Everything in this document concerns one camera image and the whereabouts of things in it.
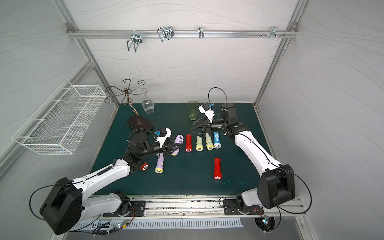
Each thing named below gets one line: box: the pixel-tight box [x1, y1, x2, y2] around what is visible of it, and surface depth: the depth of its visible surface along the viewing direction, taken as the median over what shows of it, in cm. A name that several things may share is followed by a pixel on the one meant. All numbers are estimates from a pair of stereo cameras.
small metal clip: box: [198, 26, 205, 39], surface depth 80 cm
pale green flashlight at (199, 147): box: [196, 135, 204, 152], surface depth 95 cm
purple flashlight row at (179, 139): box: [170, 134, 184, 156], surface depth 71 cm
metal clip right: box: [270, 26, 281, 39], surface depth 78 cm
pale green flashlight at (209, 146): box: [205, 132, 214, 151], surface depth 96 cm
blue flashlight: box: [213, 131, 222, 149], surface depth 97 cm
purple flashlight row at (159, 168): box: [155, 152, 164, 174], surface depth 87 cm
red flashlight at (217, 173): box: [214, 157, 222, 180], surface depth 86 cm
